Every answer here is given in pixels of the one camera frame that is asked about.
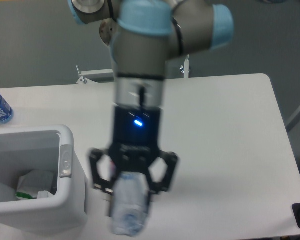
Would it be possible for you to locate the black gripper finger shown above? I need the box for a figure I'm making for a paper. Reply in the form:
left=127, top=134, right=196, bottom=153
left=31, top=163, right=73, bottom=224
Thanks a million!
left=88, top=147, right=118, bottom=218
left=144, top=151, right=180, bottom=223

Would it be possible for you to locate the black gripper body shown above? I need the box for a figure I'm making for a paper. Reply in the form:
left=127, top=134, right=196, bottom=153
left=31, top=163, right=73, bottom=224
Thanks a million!
left=108, top=106, right=162, bottom=175

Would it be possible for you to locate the clear plastic bottle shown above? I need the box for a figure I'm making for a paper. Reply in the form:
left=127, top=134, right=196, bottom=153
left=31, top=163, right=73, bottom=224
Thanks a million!
left=110, top=172, right=148, bottom=237

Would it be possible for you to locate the white paper wrapper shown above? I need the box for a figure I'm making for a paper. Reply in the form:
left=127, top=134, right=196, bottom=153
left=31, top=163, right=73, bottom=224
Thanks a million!
left=37, top=190, right=54, bottom=199

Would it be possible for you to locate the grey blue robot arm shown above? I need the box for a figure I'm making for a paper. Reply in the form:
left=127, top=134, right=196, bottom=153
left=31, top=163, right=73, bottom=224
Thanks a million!
left=68, top=0, right=234, bottom=224

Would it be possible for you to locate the white green trash in can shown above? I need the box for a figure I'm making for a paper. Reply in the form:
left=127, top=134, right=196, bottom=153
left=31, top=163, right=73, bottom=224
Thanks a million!
left=15, top=170, right=57, bottom=200

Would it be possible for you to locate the white trash can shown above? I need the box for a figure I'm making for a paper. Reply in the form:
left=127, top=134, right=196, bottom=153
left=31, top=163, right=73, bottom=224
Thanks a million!
left=0, top=125, right=88, bottom=232

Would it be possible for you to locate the white left table bracket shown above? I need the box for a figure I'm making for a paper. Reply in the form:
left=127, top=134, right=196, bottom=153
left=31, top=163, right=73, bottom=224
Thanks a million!
left=76, top=65, right=114, bottom=85

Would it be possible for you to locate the white table bracket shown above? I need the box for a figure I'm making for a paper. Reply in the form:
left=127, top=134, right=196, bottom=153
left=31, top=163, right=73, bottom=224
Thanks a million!
left=76, top=65, right=114, bottom=85
left=179, top=54, right=191, bottom=79

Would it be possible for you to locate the white right table bracket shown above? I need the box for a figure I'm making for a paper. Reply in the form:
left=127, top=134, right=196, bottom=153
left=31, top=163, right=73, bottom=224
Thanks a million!
left=179, top=54, right=191, bottom=79

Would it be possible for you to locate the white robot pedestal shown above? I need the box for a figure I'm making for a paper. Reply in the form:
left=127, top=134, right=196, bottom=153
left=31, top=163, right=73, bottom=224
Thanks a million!
left=98, top=19, right=120, bottom=83

